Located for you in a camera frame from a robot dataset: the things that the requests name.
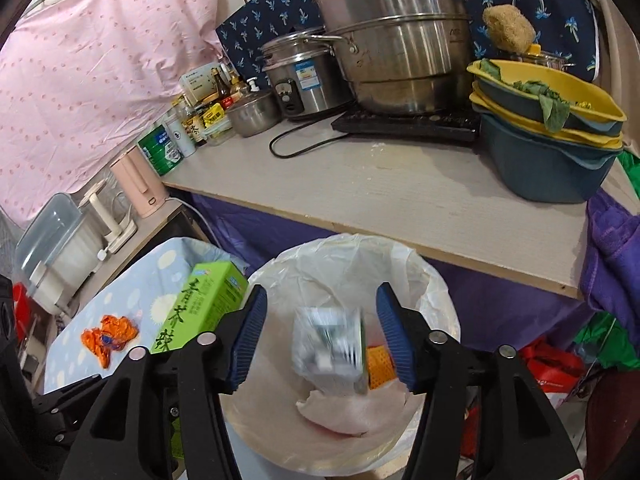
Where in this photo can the dark sauce bottle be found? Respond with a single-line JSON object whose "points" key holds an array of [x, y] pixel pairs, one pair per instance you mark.
{"points": [[220, 87]]}

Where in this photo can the black induction cooker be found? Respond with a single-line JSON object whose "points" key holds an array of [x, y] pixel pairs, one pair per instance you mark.
{"points": [[410, 125]]}

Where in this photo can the pink electric kettle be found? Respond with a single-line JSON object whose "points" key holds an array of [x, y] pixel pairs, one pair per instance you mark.
{"points": [[140, 180]]}

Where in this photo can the green plastic bag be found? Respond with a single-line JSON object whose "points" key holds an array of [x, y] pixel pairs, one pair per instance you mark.
{"points": [[610, 345]]}

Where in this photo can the red plastic bag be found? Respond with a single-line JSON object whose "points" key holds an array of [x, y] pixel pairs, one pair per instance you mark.
{"points": [[550, 365]]}

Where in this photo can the purple cloth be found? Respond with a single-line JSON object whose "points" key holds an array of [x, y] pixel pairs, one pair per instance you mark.
{"points": [[475, 300]]}

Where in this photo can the red plastic basin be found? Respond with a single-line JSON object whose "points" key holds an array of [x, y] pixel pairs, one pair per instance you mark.
{"points": [[21, 305]]}

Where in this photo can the stainless steel bowl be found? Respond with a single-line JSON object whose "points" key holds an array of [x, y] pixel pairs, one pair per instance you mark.
{"points": [[252, 115]]}

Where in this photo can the large orange foam net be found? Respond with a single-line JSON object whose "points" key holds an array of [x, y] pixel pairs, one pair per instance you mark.
{"points": [[380, 365]]}

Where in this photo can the dark green white carton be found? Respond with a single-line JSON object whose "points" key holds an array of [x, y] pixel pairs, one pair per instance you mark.
{"points": [[325, 345]]}

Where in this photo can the waste bin with white bag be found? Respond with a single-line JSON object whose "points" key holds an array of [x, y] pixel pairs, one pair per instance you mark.
{"points": [[310, 270]]}

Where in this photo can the loofah sponge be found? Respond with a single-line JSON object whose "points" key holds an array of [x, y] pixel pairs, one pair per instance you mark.
{"points": [[507, 27]]}

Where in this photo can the pink dotted curtain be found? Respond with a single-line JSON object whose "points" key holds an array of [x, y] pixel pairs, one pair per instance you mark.
{"points": [[100, 85]]}

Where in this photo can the green tin can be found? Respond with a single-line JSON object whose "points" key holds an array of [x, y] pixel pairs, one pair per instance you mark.
{"points": [[160, 152]]}

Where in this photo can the white paper towel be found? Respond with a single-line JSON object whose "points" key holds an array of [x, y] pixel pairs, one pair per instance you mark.
{"points": [[350, 410]]}

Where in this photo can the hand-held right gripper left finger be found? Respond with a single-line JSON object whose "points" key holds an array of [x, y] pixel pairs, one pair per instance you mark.
{"points": [[247, 330]]}

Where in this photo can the white container grey lid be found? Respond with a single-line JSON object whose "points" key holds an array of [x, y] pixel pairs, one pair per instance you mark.
{"points": [[65, 260]]}

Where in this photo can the green vegetable leaves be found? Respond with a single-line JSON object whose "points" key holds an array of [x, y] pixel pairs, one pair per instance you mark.
{"points": [[552, 110]]}

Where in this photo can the yellow plastic basin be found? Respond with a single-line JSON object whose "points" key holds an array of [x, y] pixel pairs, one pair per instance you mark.
{"points": [[590, 137], [585, 95]]}

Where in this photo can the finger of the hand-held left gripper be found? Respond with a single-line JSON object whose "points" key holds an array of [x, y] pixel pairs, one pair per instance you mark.
{"points": [[60, 405]]}

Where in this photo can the crumpled orange snack wrapper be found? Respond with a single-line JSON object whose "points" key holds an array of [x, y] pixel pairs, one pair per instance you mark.
{"points": [[112, 335]]}

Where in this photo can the light green drink carton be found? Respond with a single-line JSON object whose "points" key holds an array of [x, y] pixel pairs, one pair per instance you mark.
{"points": [[200, 300]]}

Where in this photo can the silver rice cooker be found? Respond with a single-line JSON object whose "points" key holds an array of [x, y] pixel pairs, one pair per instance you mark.
{"points": [[305, 80]]}

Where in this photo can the white green box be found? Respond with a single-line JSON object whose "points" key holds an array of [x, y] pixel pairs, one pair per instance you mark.
{"points": [[197, 82]]}

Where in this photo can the clear plastic food container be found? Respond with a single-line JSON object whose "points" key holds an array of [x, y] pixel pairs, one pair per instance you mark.
{"points": [[220, 134]]}

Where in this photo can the large steel steamer pot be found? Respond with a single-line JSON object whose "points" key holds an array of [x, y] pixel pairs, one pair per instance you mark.
{"points": [[400, 40]]}

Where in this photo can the white pump bottle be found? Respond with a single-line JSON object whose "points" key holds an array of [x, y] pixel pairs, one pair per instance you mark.
{"points": [[254, 85]]}

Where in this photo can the blue plastic basin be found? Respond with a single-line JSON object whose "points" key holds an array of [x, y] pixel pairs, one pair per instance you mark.
{"points": [[540, 170]]}

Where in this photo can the purple towel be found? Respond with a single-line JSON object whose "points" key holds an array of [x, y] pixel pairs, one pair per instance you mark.
{"points": [[615, 250]]}

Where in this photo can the dark blue patterned cloth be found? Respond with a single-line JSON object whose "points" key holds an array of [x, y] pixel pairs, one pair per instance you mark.
{"points": [[270, 10]]}

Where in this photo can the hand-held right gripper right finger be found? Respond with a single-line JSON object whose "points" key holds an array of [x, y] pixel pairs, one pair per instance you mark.
{"points": [[395, 335]]}

